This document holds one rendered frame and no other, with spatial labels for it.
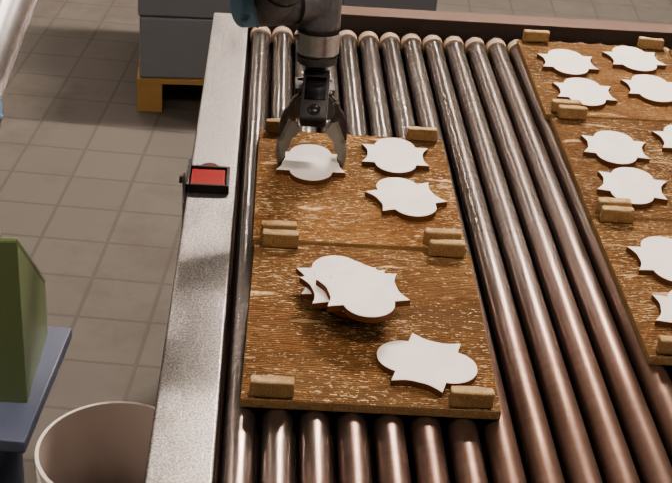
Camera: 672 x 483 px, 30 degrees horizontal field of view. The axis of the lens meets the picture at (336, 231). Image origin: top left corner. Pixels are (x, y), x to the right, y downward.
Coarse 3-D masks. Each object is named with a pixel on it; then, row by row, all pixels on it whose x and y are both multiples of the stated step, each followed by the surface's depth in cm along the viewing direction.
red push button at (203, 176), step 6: (192, 174) 222; (198, 174) 222; (204, 174) 222; (210, 174) 222; (216, 174) 222; (222, 174) 223; (192, 180) 220; (198, 180) 220; (204, 180) 220; (210, 180) 220; (216, 180) 220; (222, 180) 221
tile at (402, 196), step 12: (384, 180) 221; (396, 180) 222; (408, 180) 222; (372, 192) 217; (384, 192) 217; (396, 192) 218; (408, 192) 218; (420, 192) 218; (384, 204) 214; (396, 204) 214; (408, 204) 214; (420, 204) 214; (432, 204) 215; (444, 204) 216; (408, 216) 211; (420, 216) 211; (432, 216) 213
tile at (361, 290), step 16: (336, 272) 185; (352, 272) 185; (368, 272) 186; (336, 288) 181; (352, 288) 182; (368, 288) 182; (384, 288) 182; (336, 304) 178; (352, 304) 178; (368, 304) 178; (384, 304) 179; (400, 304) 180; (368, 320) 176; (384, 320) 177
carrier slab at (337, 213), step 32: (352, 160) 230; (256, 192) 216; (288, 192) 217; (320, 192) 218; (352, 192) 219; (448, 192) 221; (256, 224) 207; (320, 224) 208; (352, 224) 209; (384, 224) 210; (416, 224) 211; (448, 224) 211
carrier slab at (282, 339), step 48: (288, 288) 191; (432, 288) 193; (288, 336) 180; (336, 336) 180; (384, 336) 181; (432, 336) 182; (480, 336) 183; (336, 384) 171; (384, 384) 171; (480, 384) 173
